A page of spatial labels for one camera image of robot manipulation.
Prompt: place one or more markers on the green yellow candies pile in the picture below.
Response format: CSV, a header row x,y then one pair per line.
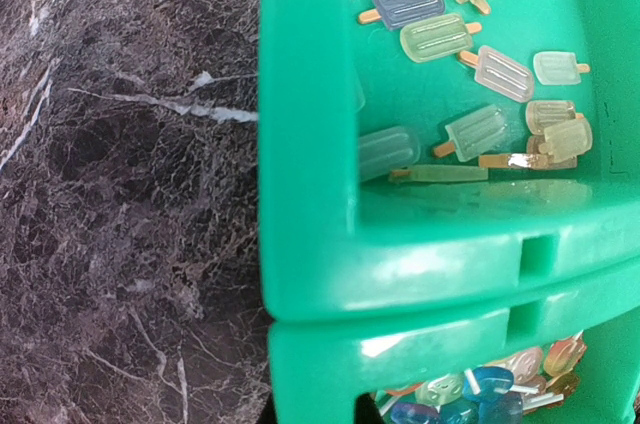
x,y
475,69

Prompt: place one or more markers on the green three-compartment bin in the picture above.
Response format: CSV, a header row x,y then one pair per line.
x,y
376,285

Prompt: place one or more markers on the blue mixed candies pile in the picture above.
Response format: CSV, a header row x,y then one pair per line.
x,y
501,391

